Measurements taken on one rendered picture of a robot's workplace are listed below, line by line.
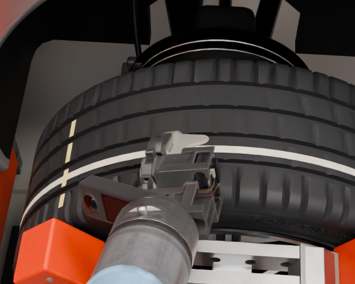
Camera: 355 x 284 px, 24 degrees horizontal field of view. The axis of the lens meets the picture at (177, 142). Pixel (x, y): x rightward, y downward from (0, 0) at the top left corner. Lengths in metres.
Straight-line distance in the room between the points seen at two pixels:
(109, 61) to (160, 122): 1.59
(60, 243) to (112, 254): 0.29
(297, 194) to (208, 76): 0.21
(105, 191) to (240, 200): 0.18
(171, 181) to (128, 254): 0.17
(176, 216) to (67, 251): 0.27
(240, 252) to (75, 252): 0.21
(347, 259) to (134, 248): 0.37
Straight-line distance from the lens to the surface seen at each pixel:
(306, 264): 1.04
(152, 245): 0.77
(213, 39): 1.37
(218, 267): 1.06
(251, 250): 1.04
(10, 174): 1.77
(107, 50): 2.69
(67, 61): 2.67
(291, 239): 1.09
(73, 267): 1.05
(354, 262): 1.05
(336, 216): 1.04
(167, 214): 0.82
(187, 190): 0.89
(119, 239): 0.79
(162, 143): 0.95
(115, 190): 0.92
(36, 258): 1.05
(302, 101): 1.11
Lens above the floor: 2.05
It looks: 56 degrees down
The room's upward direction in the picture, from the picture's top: straight up
